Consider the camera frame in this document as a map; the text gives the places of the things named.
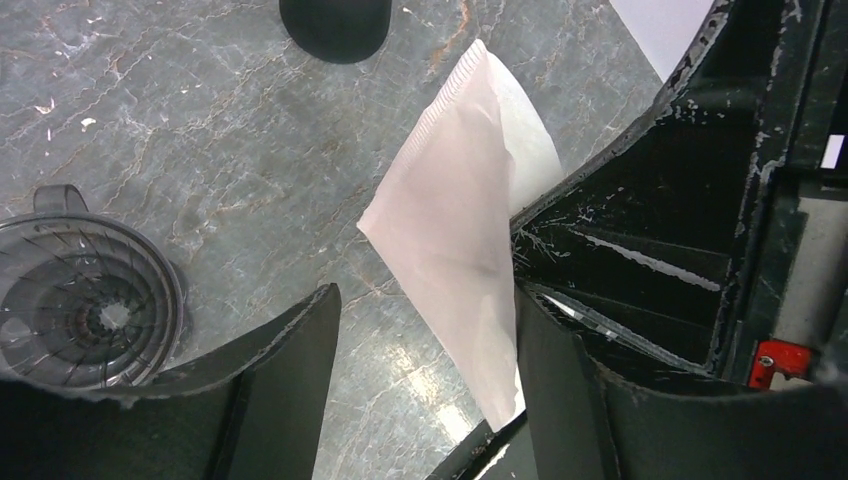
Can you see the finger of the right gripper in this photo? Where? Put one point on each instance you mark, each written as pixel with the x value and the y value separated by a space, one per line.
pixel 483 454

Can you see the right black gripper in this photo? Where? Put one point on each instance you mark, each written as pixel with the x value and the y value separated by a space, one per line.
pixel 714 218

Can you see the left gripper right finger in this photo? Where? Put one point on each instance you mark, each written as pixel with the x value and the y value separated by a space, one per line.
pixel 598 409

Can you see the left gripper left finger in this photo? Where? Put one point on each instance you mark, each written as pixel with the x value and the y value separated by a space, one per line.
pixel 251 409

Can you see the white paper coffee filter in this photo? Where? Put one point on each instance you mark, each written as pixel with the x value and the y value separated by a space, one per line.
pixel 440 220

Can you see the grey transparent dripper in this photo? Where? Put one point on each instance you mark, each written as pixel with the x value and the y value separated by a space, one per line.
pixel 86 301

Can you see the black red carafe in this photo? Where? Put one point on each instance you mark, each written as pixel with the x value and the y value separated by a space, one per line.
pixel 337 31

